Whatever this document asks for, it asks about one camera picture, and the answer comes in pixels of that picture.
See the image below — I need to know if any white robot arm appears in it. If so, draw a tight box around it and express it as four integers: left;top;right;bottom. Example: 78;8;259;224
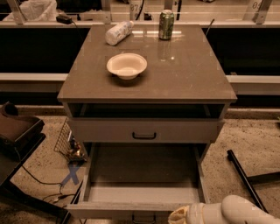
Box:
168;195;280;224

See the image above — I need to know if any grey drawer cabinet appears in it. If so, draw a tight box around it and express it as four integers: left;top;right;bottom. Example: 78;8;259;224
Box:
57;24;238;224

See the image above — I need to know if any black metal stand leg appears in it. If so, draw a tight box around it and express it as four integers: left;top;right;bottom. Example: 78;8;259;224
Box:
227;150;280;212

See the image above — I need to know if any white paper bowl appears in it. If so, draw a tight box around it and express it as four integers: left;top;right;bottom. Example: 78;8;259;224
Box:
107;53;147;80

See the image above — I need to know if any white plastic bottle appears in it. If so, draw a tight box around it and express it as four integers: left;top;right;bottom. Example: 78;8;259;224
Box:
105;21;134;46

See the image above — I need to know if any green soda can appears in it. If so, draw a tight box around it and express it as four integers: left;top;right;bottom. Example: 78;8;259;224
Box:
158;10;174;40

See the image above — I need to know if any black power adapter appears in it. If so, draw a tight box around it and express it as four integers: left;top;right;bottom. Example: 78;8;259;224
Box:
56;15;72;25

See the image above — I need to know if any white plastic bag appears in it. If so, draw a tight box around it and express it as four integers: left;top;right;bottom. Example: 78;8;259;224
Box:
3;0;57;25

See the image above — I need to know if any black floor cable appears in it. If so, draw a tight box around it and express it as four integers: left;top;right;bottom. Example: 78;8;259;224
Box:
20;164;77;204

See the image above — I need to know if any wire mesh basket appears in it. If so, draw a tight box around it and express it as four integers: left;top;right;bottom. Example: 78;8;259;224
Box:
54;119;87;162

